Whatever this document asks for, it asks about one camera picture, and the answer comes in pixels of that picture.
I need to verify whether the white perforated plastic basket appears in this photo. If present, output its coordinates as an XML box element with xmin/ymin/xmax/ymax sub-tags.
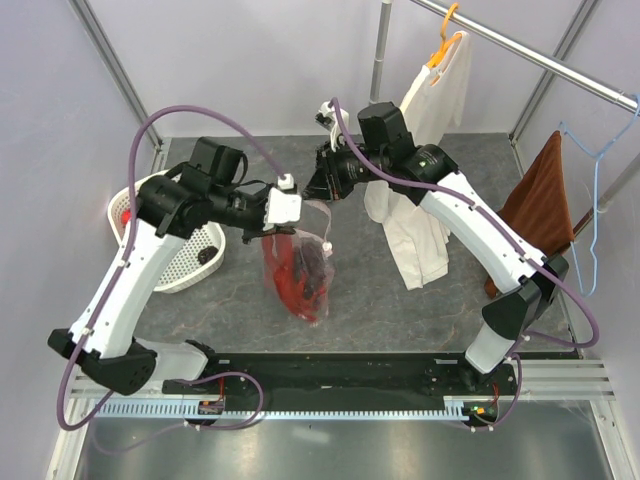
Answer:
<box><xmin>104</xmin><ymin>171</ymin><xmax>226</xmax><ymax>300</ymax></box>

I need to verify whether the metal clothes rack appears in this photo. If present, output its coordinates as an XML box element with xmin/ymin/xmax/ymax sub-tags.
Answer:
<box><xmin>369</xmin><ymin>1</ymin><xmax>639</xmax><ymax>235</ymax></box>

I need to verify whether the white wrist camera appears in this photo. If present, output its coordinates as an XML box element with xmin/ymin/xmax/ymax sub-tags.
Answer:
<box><xmin>263</xmin><ymin>173</ymin><xmax>302</xmax><ymax>231</ymax></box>
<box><xmin>315</xmin><ymin>101</ymin><xmax>349</xmax><ymax>152</ymax></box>

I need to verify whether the orange clothes hanger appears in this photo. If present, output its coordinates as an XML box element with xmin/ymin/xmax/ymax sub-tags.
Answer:
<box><xmin>426</xmin><ymin>2</ymin><xmax>461</xmax><ymax>69</ymax></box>

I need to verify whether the dark chocolate piece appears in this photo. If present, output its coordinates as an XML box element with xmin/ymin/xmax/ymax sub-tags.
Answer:
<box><xmin>197</xmin><ymin>246</ymin><xmax>218</xmax><ymax>265</ymax></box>

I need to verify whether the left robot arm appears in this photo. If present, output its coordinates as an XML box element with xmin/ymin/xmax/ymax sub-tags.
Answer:
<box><xmin>47</xmin><ymin>137</ymin><xmax>301</xmax><ymax>395</ymax></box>

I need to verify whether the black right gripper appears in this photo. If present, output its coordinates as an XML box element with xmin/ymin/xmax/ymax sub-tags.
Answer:
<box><xmin>301</xmin><ymin>138</ymin><xmax>388</xmax><ymax>203</ymax></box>

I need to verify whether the slotted cable duct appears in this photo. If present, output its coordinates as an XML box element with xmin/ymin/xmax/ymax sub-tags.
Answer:
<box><xmin>96</xmin><ymin>398</ymin><xmax>469</xmax><ymax>421</ymax></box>

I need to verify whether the white t-shirt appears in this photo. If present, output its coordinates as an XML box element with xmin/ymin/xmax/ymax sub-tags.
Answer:
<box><xmin>364</xmin><ymin>31</ymin><xmax>472</xmax><ymax>290</ymax></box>

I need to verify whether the clear zip top bag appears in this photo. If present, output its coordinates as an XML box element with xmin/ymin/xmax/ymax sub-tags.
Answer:
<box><xmin>260</xmin><ymin>197</ymin><xmax>337</xmax><ymax>329</ymax></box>

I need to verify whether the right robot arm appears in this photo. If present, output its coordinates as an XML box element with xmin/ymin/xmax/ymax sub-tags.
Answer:
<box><xmin>303</xmin><ymin>101</ymin><xmax>568</xmax><ymax>394</ymax></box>

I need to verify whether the blue wire hanger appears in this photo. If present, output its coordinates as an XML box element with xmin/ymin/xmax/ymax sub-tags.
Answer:
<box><xmin>558</xmin><ymin>94</ymin><xmax>640</xmax><ymax>297</ymax></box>

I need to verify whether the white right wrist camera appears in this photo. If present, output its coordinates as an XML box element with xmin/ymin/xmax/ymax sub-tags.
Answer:
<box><xmin>315</xmin><ymin>101</ymin><xmax>349</xmax><ymax>152</ymax></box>

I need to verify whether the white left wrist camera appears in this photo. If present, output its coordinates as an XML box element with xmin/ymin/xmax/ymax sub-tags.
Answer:
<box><xmin>263</xmin><ymin>173</ymin><xmax>302</xmax><ymax>231</ymax></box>

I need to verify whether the brown towel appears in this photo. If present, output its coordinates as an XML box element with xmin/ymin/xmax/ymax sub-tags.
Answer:
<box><xmin>483</xmin><ymin>130</ymin><xmax>576</xmax><ymax>301</ymax></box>

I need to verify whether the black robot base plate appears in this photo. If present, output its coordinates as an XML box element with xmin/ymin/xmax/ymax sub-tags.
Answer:
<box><xmin>162</xmin><ymin>352</ymin><xmax>516</xmax><ymax>414</ymax></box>

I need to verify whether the red apple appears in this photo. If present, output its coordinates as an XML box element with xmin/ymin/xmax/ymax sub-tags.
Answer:
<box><xmin>120</xmin><ymin>209</ymin><xmax>131</xmax><ymax>227</ymax></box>

